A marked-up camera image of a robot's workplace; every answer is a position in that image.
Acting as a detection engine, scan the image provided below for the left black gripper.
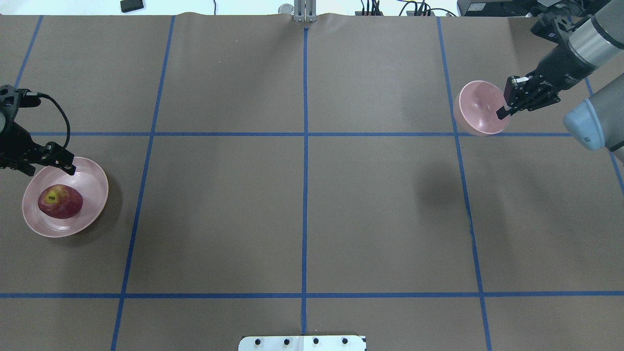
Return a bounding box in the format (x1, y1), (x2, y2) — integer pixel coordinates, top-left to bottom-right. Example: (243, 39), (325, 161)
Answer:
(0, 122), (76, 177)

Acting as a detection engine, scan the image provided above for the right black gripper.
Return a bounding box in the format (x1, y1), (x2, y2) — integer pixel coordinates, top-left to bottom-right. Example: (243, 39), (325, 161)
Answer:
(496, 58), (579, 120)

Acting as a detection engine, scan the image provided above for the pink plate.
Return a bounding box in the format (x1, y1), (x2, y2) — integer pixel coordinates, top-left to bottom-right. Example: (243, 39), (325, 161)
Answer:
(22, 157), (109, 238)

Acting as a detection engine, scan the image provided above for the pink bowl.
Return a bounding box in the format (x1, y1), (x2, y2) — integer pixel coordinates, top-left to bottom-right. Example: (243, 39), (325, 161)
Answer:
(454, 80), (510, 136)

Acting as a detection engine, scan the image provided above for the red apple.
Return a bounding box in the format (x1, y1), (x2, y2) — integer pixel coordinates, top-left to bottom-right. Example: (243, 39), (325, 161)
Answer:
(38, 184), (84, 219)

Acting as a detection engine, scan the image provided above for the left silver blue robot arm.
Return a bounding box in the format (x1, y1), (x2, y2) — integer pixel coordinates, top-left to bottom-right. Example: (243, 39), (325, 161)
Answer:
(0, 84), (77, 177)

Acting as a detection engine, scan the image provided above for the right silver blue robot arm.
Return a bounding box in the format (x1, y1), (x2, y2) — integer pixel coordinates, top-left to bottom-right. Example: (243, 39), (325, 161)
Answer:
(496, 0), (624, 160)

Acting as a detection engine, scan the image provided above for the small black square pad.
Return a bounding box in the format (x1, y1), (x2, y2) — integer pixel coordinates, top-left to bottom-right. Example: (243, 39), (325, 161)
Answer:
(119, 0), (144, 13)

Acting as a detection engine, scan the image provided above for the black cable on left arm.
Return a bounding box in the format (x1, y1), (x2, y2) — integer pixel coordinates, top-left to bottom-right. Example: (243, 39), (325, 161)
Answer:
(29, 93), (72, 152)

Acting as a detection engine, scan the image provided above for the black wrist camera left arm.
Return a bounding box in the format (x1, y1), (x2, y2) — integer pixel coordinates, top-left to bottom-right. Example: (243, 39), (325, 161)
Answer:
(0, 85), (41, 118)

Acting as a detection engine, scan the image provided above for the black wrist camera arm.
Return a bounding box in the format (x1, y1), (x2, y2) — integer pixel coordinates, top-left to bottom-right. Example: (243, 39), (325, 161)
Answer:
(0, 85), (41, 118)
(530, 13), (574, 44)

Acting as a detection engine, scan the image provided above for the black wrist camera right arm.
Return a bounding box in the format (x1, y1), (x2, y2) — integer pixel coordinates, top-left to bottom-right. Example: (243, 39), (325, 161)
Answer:
(530, 13), (574, 44)

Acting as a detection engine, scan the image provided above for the aluminium frame post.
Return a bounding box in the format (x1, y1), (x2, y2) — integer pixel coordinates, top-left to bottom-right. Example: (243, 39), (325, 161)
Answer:
(292, 0), (318, 22)

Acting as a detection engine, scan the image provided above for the white camera stand pillar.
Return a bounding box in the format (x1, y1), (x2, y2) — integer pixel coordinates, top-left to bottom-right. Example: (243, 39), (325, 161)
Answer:
(238, 335), (368, 351)

